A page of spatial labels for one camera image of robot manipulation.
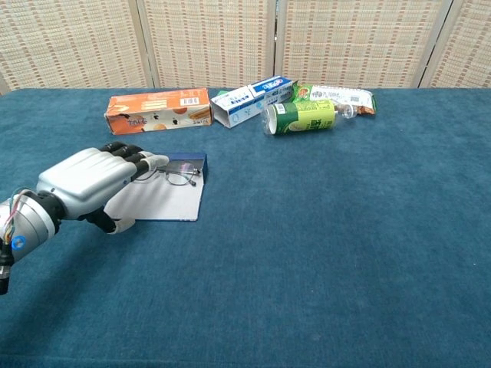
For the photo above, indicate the orange biscuit box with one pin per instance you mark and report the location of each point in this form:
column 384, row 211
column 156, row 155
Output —
column 153, row 115

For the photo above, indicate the white blue toothpaste box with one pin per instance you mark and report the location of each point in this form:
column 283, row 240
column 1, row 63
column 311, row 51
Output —
column 245, row 107

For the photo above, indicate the plastic bottle green label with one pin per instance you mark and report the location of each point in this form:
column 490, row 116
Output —
column 303, row 119

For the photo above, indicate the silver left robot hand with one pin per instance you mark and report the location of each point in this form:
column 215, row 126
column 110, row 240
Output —
column 84, row 180

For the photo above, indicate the blue table cloth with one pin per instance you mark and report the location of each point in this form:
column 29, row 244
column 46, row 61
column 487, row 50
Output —
column 307, row 249

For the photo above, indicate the small green packet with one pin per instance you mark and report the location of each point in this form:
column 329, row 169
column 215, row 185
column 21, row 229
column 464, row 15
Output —
column 221, row 92

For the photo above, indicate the grey case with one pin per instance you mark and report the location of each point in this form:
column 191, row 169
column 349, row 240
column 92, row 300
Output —
column 165, row 203

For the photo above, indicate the woven bamboo screen panel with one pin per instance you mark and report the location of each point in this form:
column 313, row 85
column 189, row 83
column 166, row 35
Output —
column 207, row 42
column 468, row 46
column 360, row 42
column 69, row 42

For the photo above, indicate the black-framed eyeglasses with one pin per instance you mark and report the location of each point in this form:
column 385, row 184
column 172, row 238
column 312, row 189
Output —
column 180, row 179

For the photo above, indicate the green white snack packet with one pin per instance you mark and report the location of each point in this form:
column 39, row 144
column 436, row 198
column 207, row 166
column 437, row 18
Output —
column 337, row 94

